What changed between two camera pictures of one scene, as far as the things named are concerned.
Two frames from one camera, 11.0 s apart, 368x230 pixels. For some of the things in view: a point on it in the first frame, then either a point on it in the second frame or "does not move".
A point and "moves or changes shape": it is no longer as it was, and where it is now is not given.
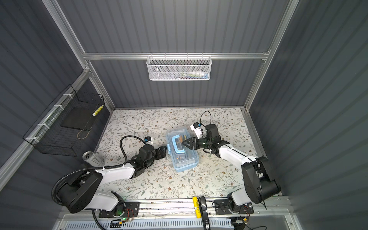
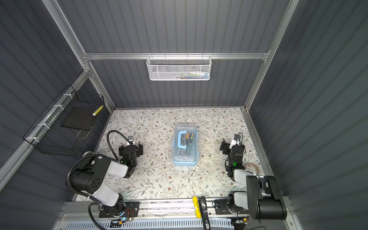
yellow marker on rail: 196,205 does not move
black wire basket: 65,126 does not move
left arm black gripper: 163,154 to 138,151
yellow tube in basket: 95,113 does not move
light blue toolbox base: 183,158 moves or changes shape
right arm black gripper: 192,139 to 225,146
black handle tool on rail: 205,218 does not move
